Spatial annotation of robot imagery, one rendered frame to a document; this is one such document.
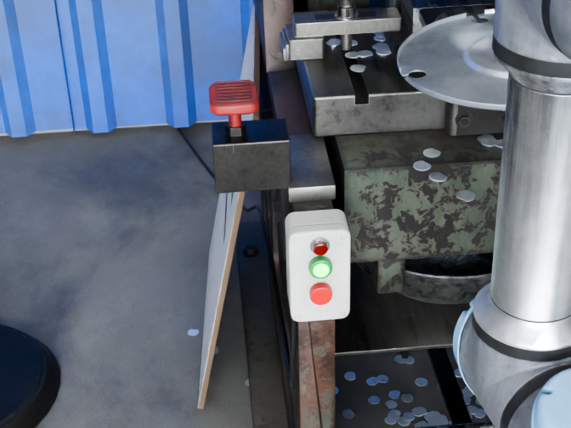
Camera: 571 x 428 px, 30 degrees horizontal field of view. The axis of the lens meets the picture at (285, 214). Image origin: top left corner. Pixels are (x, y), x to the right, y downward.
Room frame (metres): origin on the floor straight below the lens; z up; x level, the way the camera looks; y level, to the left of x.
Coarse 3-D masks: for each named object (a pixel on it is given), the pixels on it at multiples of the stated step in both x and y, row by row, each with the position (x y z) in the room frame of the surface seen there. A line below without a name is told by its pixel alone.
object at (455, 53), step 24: (432, 24) 1.28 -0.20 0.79; (456, 24) 1.29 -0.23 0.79; (480, 24) 1.28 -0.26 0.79; (408, 48) 1.22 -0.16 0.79; (432, 48) 1.21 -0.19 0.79; (456, 48) 1.21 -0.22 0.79; (480, 48) 1.19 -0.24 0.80; (408, 72) 1.15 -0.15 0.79; (432, 72) 1.14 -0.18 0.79; (456, 72) 1.14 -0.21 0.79; (480, 72) 1.13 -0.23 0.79; (504, 72) 1.12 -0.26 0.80; (432, 96) 1.08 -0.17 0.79; (456, 96) 1.08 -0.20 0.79; (480, 96) 1.07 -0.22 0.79; (504, 96) 1.07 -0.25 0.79
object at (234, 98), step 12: (216, 84) 1.19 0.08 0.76; (228, 84) 1.19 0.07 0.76; (240, 84) 1.19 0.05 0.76; (252, 84) 1.19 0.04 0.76; (216, 96) 1.16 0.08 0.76; (228, 96) 1.16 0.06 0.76; (240, 96) 1.15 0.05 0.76; (252, 96) 1.15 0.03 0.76; (216, 108) 1.13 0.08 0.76; (228, 108) 1.13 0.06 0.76; (240, 108) 1.13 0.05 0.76; (252, 108) 1.14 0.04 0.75; (240, 120) 1.16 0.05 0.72
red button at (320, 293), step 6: (312, 288) 1.05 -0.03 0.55; (318, 288) 1.04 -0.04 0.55; (324, 288) 1.04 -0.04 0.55; (330, 288) 1.05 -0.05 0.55; (312, 294) 1.04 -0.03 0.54; (318, 294) 1.04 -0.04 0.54; (324, 294) 1.04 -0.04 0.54; (330, 294) 1.04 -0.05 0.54; (312, 300) 1.04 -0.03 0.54; (318, 300) 1.04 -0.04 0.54; (324, 300) 1.04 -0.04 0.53; (330, 300) 1.04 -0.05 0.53
